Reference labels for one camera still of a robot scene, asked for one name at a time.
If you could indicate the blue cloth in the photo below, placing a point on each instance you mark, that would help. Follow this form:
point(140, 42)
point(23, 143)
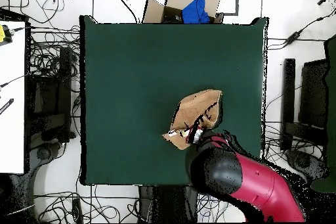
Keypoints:
point(195, 11)

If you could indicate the black upright bar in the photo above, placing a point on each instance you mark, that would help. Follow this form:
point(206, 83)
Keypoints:
point(288, 90)

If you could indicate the dark green side cloth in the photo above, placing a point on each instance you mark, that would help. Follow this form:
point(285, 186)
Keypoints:
point(331, 103)

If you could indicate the black flat panel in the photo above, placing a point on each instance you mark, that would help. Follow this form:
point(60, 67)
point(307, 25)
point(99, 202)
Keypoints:
point(313, 95)

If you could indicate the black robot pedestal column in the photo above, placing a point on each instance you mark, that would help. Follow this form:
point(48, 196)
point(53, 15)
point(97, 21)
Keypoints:
point(168, 203)

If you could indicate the yellow object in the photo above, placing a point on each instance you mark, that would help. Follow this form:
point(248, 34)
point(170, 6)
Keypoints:
point(2, 33)

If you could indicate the black pedestal foot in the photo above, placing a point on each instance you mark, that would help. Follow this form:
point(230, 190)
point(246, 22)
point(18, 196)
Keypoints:
point(302, 162)
point(43, 153)

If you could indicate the black strip tool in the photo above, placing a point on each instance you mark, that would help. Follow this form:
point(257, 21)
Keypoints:
point(7, 105)

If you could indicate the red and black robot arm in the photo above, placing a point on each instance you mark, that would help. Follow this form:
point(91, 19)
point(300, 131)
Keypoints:
point(262, 182)

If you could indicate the black floor stand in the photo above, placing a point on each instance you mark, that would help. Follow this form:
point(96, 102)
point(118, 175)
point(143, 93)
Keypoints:
point(64, 90)

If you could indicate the white side table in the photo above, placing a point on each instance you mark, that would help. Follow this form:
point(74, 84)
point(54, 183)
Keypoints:
point(13, 129)

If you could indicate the tan terry towel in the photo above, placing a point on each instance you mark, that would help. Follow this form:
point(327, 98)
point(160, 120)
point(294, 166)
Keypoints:
point(194, 108)

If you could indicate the dark green table cloth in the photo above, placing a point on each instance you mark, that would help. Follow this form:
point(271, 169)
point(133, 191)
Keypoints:
point(131, 63)

